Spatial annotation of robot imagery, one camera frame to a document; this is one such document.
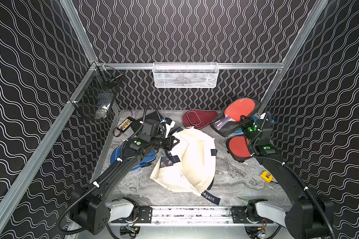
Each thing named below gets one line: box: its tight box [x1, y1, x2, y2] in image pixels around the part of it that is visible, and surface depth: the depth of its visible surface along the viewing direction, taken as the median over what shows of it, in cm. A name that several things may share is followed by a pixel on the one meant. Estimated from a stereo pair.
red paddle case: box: [181, 109, 219, 130], surface depth 112 cm
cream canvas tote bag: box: [149, 127, 221, 206], surface depth 79 cm
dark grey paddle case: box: [225, 135, 252, 163], surface depth 99 cm
